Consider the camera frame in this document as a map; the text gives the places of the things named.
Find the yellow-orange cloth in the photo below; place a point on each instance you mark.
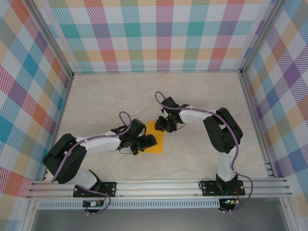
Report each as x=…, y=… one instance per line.
x=157, y=148

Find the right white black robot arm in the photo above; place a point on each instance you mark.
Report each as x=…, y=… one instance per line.
x=216, y=134

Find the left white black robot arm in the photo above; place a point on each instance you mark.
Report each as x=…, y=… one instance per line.
x=72, y=166

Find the small black circuit board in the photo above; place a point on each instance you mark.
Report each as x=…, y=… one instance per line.
x=92, y=204

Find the grey metal panel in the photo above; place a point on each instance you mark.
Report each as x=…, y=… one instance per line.
x=156, y=220

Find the small circuit board green light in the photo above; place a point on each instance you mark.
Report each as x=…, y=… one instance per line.
x=229, y=202

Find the wide aluminium mounting rail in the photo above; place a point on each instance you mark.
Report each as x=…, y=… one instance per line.
x=156, y=188

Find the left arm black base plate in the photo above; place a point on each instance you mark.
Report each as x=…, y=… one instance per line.
x=109, y=188

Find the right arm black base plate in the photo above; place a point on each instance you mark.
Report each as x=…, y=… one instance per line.
x=208, y=188

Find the aluminium table edge rail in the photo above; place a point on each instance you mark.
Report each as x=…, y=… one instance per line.
x=251, y=101
x=63, y=106

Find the aluminium frame post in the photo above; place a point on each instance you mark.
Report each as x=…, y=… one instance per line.
x=51, y=36
x=262, y=36

